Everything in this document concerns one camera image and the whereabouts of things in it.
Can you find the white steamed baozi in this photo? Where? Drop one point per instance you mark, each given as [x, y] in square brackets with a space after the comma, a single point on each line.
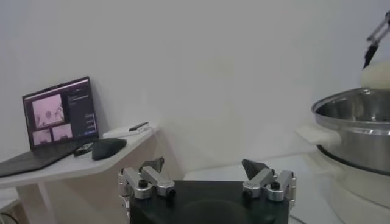
[377, 76]

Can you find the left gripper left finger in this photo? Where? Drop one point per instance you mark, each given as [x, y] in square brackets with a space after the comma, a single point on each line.
[158, 182]

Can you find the black computer mouse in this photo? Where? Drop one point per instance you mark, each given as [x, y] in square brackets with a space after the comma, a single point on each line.
[108, 149]

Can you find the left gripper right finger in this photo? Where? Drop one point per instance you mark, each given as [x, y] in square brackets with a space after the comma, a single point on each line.
[259, 181]

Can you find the small black white device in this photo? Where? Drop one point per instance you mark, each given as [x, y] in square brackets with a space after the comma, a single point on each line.
[138, 126]

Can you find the cream electric cooker base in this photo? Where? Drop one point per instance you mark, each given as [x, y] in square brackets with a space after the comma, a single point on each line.
[359, 194]

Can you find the black laptop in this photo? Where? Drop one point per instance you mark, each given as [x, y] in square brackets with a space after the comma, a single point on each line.
[76, 106]

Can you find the steel steamer basket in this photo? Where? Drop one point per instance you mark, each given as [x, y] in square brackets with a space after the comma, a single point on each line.
[359, 146]

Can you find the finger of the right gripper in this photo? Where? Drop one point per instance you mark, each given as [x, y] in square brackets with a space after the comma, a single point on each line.
[370, 56]

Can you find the white side table with laptop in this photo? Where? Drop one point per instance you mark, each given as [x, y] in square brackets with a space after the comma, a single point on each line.
[76, 167]

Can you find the flat white box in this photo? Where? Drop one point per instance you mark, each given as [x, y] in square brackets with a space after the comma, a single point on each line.
[119, 133]

